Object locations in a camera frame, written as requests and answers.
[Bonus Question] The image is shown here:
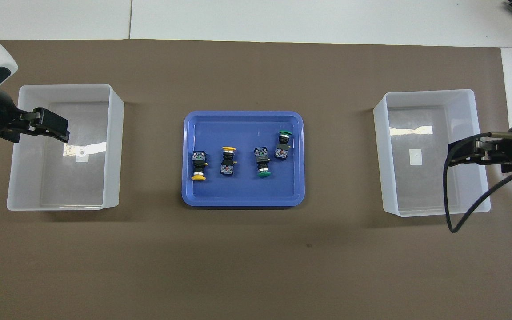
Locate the yellow push button switch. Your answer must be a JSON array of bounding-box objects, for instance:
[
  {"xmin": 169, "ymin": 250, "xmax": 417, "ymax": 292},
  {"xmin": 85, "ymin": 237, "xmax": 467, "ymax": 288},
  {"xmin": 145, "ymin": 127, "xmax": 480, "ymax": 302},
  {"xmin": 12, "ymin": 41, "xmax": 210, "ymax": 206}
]
[
  {"xmin": 191, "ymin": 150, "xmax": 209, "ymax": 182},
  {"xmin": 220, "ymin": 146, "xmax": 237, "ymax": 176}
]

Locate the green push button switch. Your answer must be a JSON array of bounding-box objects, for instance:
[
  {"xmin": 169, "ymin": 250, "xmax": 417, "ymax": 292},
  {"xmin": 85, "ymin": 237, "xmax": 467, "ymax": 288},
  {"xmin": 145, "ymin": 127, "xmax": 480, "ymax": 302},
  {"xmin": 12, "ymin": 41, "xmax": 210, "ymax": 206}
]
[
  {"xmin": 275, "ymin": 130, "xmax": 294, "ymax": 161},
  {"xmin": 254, "ymin": 147, "xmax": 272, "ymax": 179}
]

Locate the translucent white plastic box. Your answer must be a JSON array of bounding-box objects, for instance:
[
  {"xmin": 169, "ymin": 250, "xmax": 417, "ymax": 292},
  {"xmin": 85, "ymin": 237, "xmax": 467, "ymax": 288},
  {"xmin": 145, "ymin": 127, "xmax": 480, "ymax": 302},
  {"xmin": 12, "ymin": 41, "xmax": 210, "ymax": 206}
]
[
  {"xmin": 7, "ymin": 84, "xmax": 125, "ymax": 211},
  {"xmin": 373, "ymin": 89, "xmax": 492, "ymax": 217}
]

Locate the blue plastic tray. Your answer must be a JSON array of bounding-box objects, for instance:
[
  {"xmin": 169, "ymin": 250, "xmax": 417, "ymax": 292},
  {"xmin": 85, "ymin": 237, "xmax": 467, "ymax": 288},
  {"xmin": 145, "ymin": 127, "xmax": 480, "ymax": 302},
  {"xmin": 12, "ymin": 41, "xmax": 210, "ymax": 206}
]
[{"xmin": 181, "ymin": 111, "xmax": 305, "ymax": 208}]

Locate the brown table mat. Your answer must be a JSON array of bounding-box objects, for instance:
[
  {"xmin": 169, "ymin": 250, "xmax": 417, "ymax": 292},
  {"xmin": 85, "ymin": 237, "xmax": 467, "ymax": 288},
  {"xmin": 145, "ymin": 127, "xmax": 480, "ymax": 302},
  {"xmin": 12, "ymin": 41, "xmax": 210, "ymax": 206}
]
[{"xmin": 0, "ymin": 39, "xmax": 512, "ymax": 320}]

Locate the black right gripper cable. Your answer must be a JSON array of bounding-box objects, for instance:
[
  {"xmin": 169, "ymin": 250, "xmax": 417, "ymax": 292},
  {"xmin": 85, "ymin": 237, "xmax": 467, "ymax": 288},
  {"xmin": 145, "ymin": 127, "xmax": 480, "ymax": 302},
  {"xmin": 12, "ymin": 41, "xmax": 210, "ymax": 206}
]
[{"xmin": 444, "ymin": 131, "xmax": 512, "ymax": 243}]

